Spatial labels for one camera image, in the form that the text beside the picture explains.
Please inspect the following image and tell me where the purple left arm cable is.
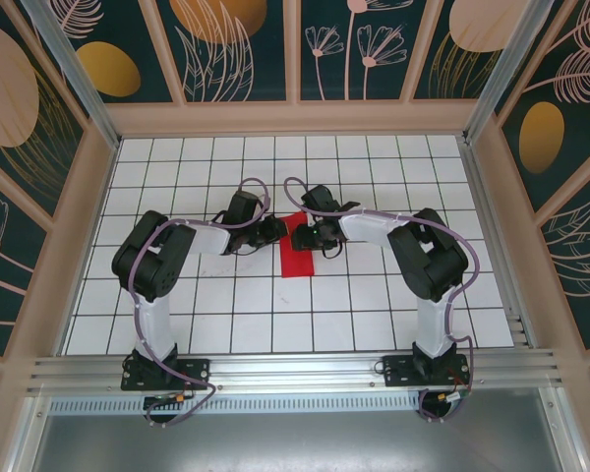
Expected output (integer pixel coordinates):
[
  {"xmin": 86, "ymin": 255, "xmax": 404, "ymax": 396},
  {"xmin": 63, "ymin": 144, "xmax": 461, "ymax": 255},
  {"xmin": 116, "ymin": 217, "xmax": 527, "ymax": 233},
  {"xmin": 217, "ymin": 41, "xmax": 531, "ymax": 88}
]
[{"xmin": 127, "ymin": 176, "xmax": 271, "ymax": 429}]

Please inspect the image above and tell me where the red paper sheet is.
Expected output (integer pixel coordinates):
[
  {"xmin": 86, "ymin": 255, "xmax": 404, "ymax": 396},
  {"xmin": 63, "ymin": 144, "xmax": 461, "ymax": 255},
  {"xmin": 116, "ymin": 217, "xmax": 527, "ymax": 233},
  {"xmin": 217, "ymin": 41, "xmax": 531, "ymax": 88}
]
[{"xmin": 277, "ymin": 212, "xmax": 317, "ymax": 280}]

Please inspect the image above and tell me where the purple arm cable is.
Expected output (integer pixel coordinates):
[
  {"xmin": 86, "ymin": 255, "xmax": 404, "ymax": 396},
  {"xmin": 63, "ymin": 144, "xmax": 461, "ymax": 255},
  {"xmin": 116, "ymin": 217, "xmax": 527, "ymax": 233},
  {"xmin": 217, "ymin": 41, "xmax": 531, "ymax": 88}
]
[
  {"xmin": 283, "ymin": 175, "xmax": 482, "ymax": 424},
  {"xmin": 127, "ymin": 176, "xmax": 271, "ymax": 429}
]

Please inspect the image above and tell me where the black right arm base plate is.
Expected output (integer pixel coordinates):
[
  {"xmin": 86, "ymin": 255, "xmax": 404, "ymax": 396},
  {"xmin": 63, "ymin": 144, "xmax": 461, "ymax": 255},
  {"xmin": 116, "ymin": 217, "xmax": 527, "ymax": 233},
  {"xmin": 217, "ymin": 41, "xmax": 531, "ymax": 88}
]
[{"xmin": 382, "ymin": 354, "xmax": 471, "ymax": 389}]

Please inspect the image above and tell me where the aluminium mounting rail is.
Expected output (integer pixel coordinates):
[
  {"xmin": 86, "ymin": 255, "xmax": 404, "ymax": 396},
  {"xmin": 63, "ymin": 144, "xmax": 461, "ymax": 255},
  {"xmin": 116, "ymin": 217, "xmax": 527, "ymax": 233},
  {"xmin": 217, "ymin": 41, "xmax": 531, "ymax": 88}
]
[{"xmin": 27, "ymin": 347, "xmax": 566, "ymax": 395}]

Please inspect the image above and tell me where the aluminium side rail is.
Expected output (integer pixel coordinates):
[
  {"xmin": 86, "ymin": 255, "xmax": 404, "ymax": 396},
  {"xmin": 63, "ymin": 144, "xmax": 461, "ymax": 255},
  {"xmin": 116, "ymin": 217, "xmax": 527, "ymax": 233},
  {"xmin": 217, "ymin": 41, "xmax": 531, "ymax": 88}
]
[{"xmin": 459, "ymin": 140, "xmax": 540, "ymax": 350}]

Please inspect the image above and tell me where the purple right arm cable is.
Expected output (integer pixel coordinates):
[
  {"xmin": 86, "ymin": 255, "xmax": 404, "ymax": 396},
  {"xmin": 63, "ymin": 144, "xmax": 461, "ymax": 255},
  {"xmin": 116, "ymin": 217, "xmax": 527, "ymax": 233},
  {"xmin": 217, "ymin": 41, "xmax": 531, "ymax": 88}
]
[{"xmin": 283, "ymin": 175, "xmax": 482, "ymax": 424}]

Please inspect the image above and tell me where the aluminium frame post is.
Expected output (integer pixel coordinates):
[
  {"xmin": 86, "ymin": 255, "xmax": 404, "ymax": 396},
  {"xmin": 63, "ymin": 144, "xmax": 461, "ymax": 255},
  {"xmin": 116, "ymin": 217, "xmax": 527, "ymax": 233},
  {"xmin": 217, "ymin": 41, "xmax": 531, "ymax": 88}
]
[
  {"xmin": 464, "ymin": 0, "xmax": 555, "ymax": 144},
  {"xmin": 22, "ymin": 0, "xmax": 122, "ymax": 148}
]

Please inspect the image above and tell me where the perforated metal cable tray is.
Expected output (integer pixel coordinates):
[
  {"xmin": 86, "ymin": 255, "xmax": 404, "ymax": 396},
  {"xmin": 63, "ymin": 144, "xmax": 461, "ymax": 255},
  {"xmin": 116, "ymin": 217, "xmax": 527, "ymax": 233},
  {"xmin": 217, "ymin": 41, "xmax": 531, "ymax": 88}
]
[{"xmin": 48, "ymin": 397, "xmax": 424, "ymax": 414}]

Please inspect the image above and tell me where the grey metal sheet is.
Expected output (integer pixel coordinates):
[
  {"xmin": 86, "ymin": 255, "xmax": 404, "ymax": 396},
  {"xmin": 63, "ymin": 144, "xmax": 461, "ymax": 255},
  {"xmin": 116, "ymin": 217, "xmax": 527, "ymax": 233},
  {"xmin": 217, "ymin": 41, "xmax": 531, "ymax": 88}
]
[{"xmin": 27, "ymin": 411, "xmax": 569, "ymax": 472}]

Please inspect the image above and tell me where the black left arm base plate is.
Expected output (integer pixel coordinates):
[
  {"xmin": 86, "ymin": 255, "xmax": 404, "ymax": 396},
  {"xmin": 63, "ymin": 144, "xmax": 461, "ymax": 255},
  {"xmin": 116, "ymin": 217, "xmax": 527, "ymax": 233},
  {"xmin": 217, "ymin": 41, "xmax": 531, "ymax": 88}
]
[{"xmin": 121, "ymin": 357, "xmax": 211, "ymax": 392}]

